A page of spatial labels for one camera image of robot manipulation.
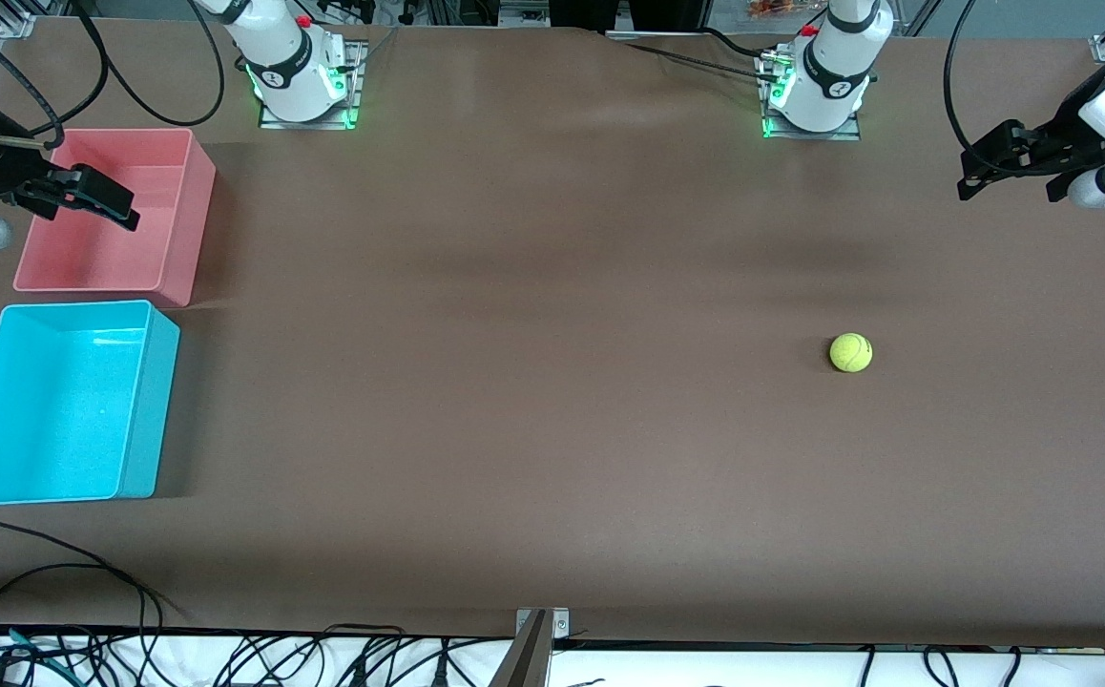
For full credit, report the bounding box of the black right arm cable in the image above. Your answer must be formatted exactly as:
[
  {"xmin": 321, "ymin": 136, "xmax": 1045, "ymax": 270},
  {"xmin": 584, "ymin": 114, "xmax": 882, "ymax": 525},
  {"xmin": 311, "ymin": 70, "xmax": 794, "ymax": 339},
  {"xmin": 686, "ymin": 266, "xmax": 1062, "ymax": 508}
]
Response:
[{"xmin": 0, "ymin": 0, "xmax": 227, "ymax": 151}]

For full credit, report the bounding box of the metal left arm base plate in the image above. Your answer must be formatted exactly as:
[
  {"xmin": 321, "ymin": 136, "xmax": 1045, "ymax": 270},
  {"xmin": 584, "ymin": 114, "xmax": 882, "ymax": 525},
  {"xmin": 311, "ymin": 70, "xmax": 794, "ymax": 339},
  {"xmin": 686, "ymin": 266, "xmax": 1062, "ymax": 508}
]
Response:
[{"xmin": 761, "ymin": 52, "xmax": 862, "ymax": 141}]

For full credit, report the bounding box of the blue plastic bin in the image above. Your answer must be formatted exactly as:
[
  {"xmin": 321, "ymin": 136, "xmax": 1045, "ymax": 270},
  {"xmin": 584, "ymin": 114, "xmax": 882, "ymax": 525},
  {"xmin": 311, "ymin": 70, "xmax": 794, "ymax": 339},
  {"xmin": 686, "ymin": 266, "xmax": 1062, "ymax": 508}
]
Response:
[{"xmin": 0, "ymin": 300, "xmax": 181, "ymax": 507}]

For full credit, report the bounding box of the yellow tennis ball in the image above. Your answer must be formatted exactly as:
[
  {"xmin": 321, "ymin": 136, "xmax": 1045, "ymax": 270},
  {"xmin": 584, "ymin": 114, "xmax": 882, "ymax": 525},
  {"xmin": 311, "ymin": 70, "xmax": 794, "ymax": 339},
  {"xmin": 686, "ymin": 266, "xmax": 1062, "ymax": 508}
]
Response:
[{"xmin": 829, "ymin": 332, "xmax": 874, "ymax": 374}]

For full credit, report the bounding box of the long black loop cable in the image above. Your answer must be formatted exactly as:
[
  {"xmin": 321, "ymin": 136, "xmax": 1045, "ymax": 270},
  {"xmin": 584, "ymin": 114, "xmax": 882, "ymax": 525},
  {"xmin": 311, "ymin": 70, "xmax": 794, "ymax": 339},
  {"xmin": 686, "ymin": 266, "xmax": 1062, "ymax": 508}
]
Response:
[{"xmin": 0, "ymin": 520, "xmax": 191, "ymax": 621}]

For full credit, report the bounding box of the teal cable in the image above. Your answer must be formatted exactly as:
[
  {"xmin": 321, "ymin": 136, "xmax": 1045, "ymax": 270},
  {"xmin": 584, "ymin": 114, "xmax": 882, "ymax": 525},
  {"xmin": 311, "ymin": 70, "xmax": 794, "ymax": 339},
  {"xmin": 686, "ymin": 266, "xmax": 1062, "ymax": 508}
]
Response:
[{"xmin": 0, "ymin": 620, "xmax": 72, "ymax": 683}]

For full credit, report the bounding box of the grey aluminium profile bar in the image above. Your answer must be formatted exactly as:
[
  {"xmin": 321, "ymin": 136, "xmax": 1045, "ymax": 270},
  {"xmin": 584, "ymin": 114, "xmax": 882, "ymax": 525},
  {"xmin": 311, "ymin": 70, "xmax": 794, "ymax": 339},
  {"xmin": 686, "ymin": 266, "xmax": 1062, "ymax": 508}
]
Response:
[{"xmin": 486, "ymin": 611, "xmax": 553, "ymax": 687}]

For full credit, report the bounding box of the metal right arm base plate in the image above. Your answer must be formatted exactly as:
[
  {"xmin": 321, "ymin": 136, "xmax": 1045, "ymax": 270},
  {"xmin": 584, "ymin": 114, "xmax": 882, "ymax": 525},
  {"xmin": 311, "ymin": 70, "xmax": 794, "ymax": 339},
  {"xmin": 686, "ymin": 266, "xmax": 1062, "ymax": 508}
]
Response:
[{"xmin": 259, "ymin": 40, "xmax": 365, "ymax": 130}]

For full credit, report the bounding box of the short black table cable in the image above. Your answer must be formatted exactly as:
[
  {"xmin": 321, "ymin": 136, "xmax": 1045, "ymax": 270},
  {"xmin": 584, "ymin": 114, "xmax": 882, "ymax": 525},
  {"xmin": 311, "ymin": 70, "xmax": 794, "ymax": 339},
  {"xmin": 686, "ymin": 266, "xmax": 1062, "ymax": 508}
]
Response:
[{"xmin": 700, "ymin": 27, "xmax": 782, "ymax": 60}]

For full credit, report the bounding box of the small metal bracket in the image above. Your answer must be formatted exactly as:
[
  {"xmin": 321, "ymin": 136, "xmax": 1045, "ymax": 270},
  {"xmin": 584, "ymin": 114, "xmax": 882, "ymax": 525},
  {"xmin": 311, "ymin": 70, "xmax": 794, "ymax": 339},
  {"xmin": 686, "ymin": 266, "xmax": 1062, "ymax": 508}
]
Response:
[{"xmin": 516, "ymin": 608, "xmax": 570, "ymax": 640}]

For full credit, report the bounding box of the pink plastic bin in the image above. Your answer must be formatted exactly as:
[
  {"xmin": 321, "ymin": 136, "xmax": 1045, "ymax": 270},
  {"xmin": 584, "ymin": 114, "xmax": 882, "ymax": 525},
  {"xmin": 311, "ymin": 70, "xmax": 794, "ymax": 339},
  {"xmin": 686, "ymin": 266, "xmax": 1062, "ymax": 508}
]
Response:
[{"xmin": 13, "ymin": 128, "xmax": 218, "ymax": 308}]

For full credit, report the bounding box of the long black table cable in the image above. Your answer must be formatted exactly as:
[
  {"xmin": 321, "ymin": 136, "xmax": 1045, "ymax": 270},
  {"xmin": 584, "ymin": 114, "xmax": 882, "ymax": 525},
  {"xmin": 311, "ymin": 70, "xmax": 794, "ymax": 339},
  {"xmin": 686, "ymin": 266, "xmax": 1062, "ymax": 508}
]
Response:
[{"xmin": 621, "ymin": 40, "xmax": 782, "ymax": 82}]

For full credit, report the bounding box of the arched black cable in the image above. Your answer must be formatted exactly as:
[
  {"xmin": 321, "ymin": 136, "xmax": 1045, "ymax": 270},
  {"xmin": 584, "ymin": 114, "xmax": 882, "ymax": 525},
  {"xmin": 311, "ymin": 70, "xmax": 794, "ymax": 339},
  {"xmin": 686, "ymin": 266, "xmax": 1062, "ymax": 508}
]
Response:
[{"xmin": 0, "ymin": 563, "xmax": 164, "ymax": 669}]

